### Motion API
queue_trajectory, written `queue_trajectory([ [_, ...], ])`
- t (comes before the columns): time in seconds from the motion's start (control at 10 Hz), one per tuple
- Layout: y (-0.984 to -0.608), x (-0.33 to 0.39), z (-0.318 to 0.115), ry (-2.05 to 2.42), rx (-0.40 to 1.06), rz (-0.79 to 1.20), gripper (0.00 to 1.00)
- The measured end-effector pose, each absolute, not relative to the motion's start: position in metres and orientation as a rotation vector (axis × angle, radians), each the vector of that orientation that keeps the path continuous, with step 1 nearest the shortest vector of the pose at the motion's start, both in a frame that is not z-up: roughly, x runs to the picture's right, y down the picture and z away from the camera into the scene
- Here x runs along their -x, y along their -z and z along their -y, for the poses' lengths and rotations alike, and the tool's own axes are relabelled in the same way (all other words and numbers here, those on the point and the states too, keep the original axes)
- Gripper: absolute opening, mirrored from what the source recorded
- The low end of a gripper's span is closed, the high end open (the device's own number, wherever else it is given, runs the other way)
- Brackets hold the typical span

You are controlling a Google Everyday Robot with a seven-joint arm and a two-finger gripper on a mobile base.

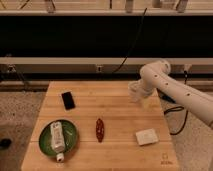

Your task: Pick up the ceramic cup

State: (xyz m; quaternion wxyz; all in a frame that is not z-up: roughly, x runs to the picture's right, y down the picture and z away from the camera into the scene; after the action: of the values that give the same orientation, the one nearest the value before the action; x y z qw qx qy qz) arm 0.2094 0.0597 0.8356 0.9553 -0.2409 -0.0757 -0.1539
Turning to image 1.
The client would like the translucent plastic cup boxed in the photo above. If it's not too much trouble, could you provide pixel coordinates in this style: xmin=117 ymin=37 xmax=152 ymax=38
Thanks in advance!
xmin=128 ymin=81 xmax=142 ymax=102

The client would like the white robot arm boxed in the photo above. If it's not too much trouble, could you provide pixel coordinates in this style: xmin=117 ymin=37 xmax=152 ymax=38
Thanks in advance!
xmin=129 ymin=60 xmax=213 ymax=129

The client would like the black smartphone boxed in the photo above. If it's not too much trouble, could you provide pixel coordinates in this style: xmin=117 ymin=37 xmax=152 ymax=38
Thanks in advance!
xmin=61 ymin=92 xmax=75 ymax=110

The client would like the red chili pepper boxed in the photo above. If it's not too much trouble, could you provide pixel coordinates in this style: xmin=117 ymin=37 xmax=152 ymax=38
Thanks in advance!
xmin=96 ymin=118 xmax=104 ymax=142

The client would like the green round plate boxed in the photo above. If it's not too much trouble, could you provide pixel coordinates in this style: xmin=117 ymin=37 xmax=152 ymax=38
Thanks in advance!
xmin=39 ymin=119 xmax=78 ymax=157

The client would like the white squeeze bottle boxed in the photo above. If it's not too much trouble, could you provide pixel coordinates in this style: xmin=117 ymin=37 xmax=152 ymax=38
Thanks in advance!
xmin=50 ymin=121 xmax=65 ymax=162

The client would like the black object on floor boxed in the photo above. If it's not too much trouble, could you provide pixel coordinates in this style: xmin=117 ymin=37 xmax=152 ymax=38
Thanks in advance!
xmin=0 ymin=138 xmax=12 ymax=149

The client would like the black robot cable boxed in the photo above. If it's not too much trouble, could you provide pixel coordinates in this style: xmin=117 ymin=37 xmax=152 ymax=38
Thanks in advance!
xmin=163 ymin=105 xmax=190 ymax=136

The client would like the black hanging cable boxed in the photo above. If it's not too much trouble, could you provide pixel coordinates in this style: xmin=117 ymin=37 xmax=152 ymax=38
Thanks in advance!
xmin=112 ymin=7 xmax=148 ymax=74

